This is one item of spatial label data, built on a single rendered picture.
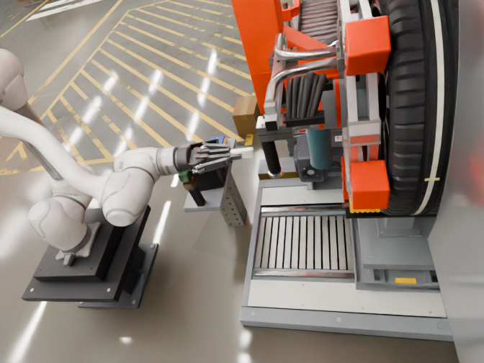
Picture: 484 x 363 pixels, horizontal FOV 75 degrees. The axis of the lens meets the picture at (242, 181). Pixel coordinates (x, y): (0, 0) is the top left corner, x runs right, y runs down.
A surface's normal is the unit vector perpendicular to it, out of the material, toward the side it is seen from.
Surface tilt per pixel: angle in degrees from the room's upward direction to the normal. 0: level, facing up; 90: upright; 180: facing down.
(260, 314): 0
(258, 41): 90
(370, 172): 0
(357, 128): 45
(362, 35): 35
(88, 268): 3
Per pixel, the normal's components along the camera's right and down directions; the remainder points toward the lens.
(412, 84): -0.27, 0.18
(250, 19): -0.14, 0.76
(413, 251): -0.26, -0.65
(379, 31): -0.29, -0.09
